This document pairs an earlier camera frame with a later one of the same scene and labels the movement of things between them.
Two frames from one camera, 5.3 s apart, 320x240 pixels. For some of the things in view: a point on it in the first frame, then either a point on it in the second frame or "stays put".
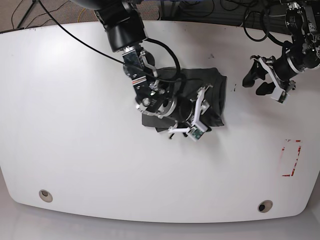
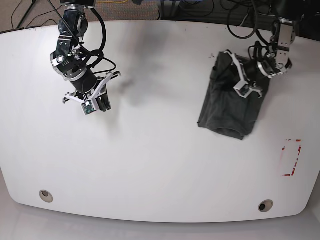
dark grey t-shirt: (188, 82) to (223, 109)
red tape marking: (299, 150) stays put
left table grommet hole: (45, 196) stays put
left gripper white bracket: (196, 123) to (89, 105)
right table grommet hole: (265, 206) stays put
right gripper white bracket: (259, 69) to (242, 87)
